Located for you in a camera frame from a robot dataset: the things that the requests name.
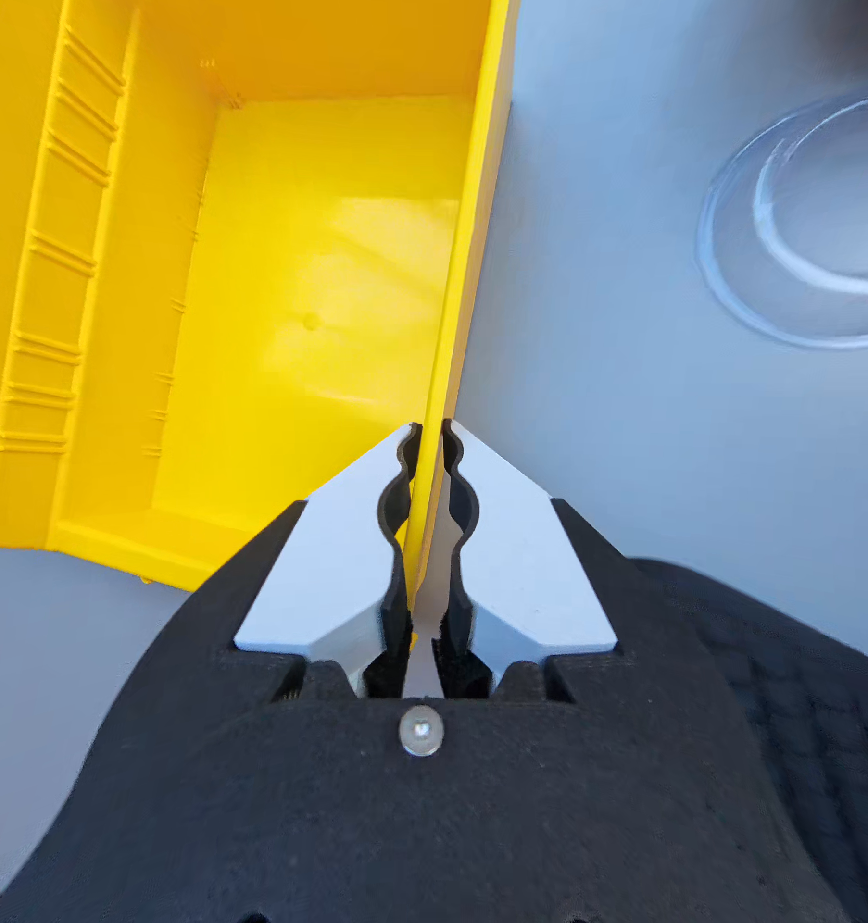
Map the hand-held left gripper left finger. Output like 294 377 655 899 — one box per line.
233 423 424 699

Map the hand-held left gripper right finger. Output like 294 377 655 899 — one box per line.
437 418 618 699

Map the yellow plastic bin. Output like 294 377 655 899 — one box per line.
0 0 521 594

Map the clear plastic ball stand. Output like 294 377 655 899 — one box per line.
695 90 868 352

